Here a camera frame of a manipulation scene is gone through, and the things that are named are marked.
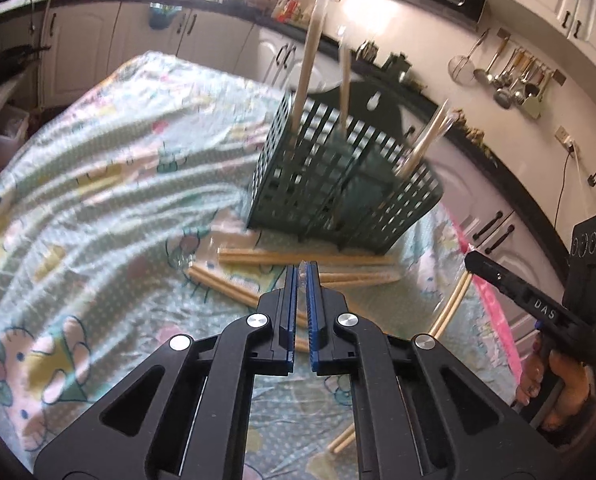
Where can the steel kettle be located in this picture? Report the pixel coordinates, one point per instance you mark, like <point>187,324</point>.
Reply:
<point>368,51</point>

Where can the pale green spatula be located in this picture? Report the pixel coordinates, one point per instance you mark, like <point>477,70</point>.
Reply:
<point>532,107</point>

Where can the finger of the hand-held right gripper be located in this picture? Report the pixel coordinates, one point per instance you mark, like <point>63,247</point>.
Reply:
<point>498,277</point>

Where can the brown lumpy roots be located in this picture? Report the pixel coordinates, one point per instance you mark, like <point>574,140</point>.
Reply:
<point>470,132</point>

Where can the dark steel teapot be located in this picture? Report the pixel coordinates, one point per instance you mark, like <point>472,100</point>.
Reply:
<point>397,65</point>

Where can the red label bottles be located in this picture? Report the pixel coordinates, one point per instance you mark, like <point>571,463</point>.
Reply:
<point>290,9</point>

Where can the green plastic utensil basket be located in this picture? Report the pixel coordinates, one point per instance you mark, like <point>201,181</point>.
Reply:
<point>298,185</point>

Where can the wooden chopstick pair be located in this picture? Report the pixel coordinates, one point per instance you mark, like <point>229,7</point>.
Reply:
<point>303,271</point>
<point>342,440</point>
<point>450,305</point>
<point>307,60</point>
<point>423,145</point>

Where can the black kitchen countertop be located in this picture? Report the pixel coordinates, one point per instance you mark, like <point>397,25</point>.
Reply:
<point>213,7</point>

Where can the black frying pan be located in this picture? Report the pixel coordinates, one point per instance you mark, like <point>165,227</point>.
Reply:
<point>8,57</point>

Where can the black ladle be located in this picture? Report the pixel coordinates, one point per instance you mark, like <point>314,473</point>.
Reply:
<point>530,90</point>

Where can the steel ladle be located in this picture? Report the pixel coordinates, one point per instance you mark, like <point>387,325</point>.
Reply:
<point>482,76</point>

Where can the bunch of chopsticks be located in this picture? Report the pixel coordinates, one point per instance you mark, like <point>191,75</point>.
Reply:
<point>258,256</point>

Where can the cartoon print blue sheet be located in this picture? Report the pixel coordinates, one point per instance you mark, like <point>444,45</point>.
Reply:
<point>103,210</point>

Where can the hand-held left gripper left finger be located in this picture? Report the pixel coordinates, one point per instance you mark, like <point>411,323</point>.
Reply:
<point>291,320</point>

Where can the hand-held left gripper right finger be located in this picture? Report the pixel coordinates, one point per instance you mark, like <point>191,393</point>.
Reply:
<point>312,320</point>

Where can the person's right hand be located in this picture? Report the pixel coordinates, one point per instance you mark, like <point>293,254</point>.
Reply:
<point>573,385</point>

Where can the white wall socket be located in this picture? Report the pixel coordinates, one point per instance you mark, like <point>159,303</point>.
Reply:
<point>563,135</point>

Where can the large steel spoon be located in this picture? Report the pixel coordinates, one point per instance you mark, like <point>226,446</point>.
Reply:
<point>503,96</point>

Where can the wall utensil rail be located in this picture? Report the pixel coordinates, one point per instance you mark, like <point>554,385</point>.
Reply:
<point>558,76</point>

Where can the clear plastic storage box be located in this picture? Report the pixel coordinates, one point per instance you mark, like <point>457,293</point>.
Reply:
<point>3,127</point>

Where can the teal hanging bin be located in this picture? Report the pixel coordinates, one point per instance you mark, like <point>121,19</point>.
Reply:
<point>160,15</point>

